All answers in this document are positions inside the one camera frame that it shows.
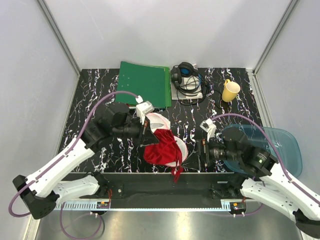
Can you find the green folder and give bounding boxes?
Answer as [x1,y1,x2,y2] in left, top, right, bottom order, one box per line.
[116,61,172,109]

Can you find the red bra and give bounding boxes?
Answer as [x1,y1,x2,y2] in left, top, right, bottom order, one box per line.
[143,128,183,183]

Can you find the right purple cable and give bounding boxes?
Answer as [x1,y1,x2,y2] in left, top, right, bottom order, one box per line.
[211,112,320,208]

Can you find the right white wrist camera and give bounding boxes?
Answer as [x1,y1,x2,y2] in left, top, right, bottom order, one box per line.
[199,118,217,141]

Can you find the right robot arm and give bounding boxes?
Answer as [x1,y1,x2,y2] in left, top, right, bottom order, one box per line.
[182,125,320,239]

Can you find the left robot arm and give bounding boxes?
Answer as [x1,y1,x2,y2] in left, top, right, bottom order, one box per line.
[12,101,159,220]

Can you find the white slotted cable duct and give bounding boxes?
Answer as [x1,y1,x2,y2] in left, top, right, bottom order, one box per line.
[54,200,98,211]

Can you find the black blue headphones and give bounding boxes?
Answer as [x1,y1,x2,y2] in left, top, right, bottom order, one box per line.
[170,62,209,105]

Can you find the white pink mesh laundry bag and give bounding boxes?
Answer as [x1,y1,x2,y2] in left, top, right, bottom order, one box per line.
[146,113,188,168]

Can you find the grey book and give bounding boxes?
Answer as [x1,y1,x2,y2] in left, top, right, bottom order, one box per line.
[170,66,203,100]

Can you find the blue transparent plastic bin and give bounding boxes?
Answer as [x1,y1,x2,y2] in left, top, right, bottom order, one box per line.
[222,124,303,178]

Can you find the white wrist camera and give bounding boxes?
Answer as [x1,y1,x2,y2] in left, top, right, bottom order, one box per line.
[135,95,154,124]
[199,118,217,141]

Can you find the yellow mug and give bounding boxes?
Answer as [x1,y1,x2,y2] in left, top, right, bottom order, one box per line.
[222,79,241,103]

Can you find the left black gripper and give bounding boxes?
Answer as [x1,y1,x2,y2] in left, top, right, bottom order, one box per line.
[112,114,160,147]

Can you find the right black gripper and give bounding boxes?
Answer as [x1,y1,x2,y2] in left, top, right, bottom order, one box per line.
[180,135,240,170]

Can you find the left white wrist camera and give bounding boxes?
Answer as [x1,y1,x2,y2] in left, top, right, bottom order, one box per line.
[135,95,154,124]

